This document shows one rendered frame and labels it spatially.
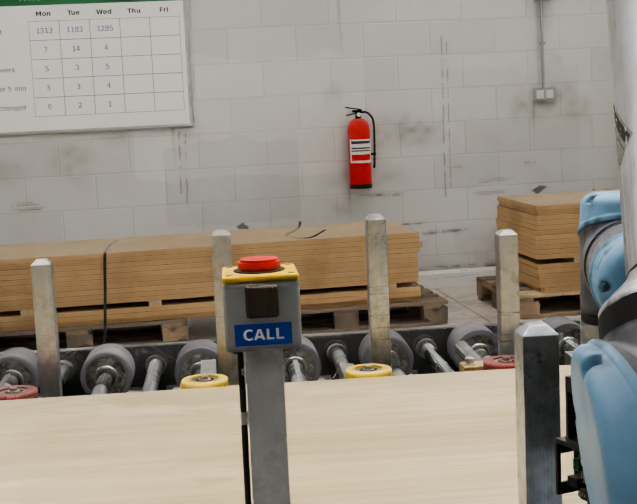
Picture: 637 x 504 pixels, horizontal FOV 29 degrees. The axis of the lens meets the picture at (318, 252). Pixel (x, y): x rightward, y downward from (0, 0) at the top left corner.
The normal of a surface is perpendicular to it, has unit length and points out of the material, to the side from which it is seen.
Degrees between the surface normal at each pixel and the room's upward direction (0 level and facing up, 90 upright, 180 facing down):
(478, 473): 0
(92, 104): 90
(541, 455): 90
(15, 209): 90
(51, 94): 90
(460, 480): 0
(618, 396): 41
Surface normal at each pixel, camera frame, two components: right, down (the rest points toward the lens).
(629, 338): -0.88, -0.21
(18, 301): 0.18, 0.12
